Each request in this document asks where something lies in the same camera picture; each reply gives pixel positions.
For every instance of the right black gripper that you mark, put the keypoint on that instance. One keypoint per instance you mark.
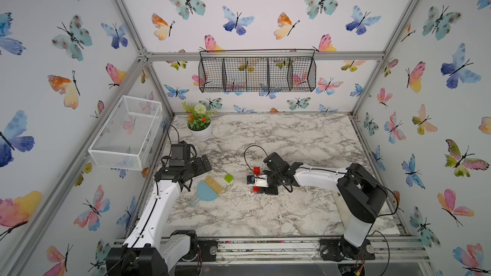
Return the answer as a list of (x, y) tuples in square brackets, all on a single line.
[(270, 191)]

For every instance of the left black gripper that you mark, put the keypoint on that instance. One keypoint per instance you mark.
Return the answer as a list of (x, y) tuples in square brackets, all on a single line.
[(200, 168)]

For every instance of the green lego brick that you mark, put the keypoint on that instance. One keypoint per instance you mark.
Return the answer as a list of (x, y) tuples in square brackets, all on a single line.
[(228, 178)]

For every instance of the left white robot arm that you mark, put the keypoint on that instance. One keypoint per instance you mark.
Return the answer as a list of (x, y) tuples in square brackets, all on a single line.
[(142, 252)]

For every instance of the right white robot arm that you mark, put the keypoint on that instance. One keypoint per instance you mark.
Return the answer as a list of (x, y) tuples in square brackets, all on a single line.
[(361, 192)]

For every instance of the white flower pot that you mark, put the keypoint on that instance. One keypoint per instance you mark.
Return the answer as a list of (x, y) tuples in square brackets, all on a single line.
[(202, 135)]

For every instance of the green artificial plant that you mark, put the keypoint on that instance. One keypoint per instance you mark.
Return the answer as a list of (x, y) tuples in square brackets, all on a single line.
[(198, 116)]

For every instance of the white mesh basket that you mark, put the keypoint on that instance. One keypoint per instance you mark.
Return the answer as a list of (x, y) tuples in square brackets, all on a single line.
[(125, 139)]

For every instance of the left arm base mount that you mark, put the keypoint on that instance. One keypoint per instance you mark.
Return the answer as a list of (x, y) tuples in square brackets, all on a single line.
[(204, 250)]

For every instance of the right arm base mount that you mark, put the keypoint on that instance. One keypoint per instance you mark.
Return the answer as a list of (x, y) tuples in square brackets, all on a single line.
[(339, 249)]

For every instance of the black wire basket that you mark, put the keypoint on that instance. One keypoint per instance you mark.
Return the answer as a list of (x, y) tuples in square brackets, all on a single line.
[(248, 71)]

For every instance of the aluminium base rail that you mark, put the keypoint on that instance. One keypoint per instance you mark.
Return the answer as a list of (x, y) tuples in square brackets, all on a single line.
[(307, 249)]

